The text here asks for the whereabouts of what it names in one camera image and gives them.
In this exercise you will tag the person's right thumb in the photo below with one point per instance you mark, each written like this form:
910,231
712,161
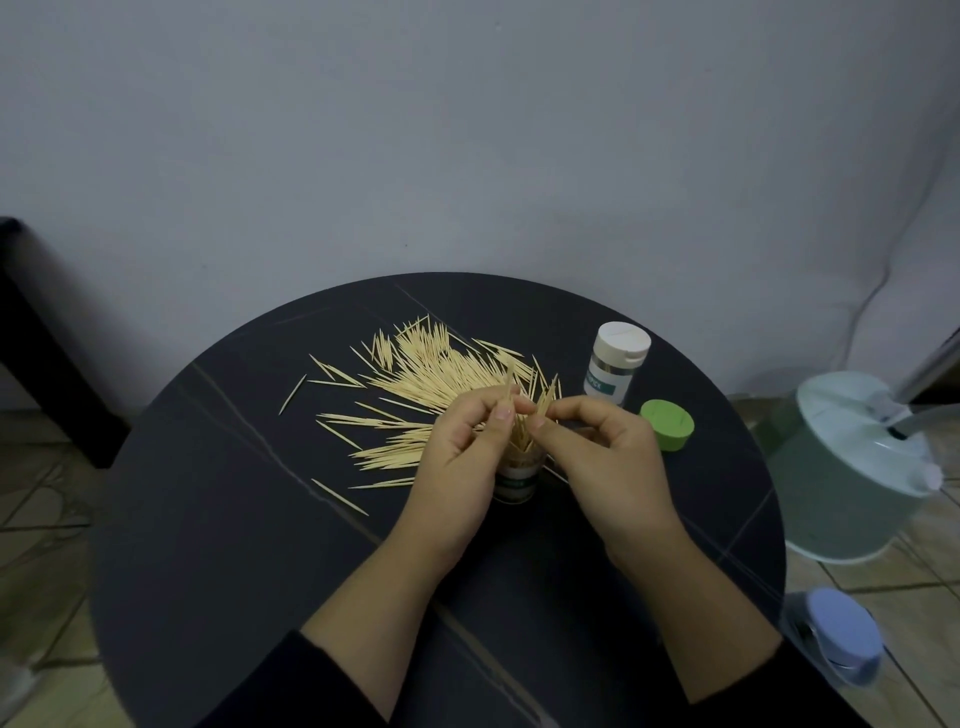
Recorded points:
551,442

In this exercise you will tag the person's left hand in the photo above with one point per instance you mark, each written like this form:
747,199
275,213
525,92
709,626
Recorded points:
450,487

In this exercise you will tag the black furniture piece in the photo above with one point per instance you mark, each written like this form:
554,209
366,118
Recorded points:
45,352

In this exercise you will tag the green round lid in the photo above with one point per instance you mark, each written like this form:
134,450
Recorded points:
667,424

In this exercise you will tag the bunch of wooden sticks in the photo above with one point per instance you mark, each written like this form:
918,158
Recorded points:
525,431

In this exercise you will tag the clear plastic toothpick jar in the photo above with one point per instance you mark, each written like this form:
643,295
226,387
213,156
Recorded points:
517,480

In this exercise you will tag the person's left forearm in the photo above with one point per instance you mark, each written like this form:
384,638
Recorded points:
360,630

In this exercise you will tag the white bottle with teal label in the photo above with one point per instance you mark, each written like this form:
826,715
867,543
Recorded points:
611,367

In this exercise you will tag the clear bottle with lavender cap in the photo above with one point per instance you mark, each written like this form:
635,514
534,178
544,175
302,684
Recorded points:
840,634

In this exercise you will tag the person's right hand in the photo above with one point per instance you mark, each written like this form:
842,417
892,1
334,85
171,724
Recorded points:
615,487

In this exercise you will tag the person's left thumb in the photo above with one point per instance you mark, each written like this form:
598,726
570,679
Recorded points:
501,439

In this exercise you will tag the pile of loose toothpicks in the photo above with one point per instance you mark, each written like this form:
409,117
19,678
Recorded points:
420,375

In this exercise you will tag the pale green mop bucket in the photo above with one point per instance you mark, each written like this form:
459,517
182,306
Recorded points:
840,472

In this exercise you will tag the person's right forearm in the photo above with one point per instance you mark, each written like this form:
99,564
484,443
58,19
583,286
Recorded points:
697,622

